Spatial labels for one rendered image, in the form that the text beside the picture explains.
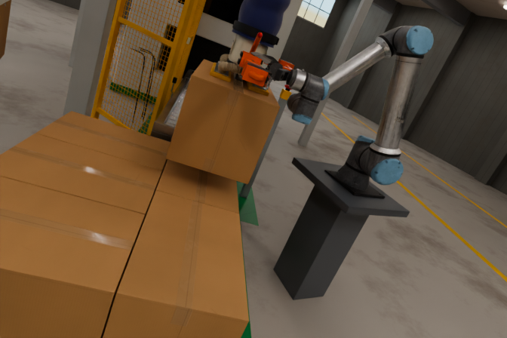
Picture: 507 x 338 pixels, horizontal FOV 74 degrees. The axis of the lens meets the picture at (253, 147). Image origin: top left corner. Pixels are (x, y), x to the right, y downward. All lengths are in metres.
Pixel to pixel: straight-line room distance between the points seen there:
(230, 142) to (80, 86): 1.71
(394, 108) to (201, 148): 0.90
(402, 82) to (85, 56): 2.22
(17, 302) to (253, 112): 1.02
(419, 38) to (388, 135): 0.44
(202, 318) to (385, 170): 1.06
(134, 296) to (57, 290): 0.20
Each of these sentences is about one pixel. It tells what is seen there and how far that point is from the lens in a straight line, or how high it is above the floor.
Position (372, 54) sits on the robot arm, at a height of 1.42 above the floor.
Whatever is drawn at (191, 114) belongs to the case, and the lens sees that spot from 1.47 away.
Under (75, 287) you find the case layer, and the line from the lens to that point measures 1.09.
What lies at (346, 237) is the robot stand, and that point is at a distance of 2.05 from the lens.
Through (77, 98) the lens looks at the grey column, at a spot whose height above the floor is 0.36.
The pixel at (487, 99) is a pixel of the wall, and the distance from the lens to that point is 10.91.
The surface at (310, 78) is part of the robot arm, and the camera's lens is 1.49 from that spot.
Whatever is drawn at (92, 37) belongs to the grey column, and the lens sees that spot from 2.86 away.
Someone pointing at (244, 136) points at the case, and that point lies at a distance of 1.49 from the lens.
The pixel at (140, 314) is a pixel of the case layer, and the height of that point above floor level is 0.49.
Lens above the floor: 1.32
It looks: 18 degrees down
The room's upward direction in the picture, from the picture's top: 22 degrees clockwise
